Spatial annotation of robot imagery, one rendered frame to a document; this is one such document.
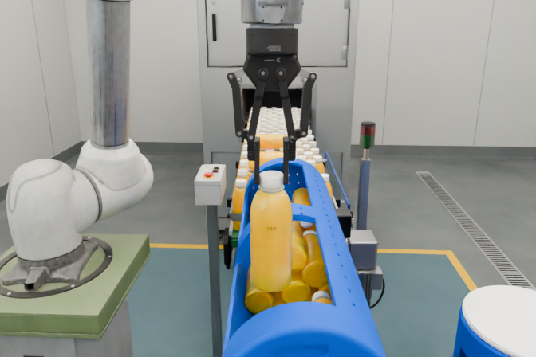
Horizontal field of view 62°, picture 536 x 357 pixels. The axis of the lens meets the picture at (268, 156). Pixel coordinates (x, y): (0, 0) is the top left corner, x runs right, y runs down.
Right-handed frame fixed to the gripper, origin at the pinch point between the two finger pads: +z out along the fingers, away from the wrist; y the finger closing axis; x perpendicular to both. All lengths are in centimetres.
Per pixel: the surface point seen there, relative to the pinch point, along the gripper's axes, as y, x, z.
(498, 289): 56, 29, 42
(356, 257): 34, 86, 67
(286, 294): 3.8, 22.9, 39.9
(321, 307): 8.1, -5.9, 22.7
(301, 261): 7.2, 23.2, 31.5
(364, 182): 41, 115, 46
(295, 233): 6.0, 29.8, 27.8
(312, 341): 6.2, -11.0, 24.8
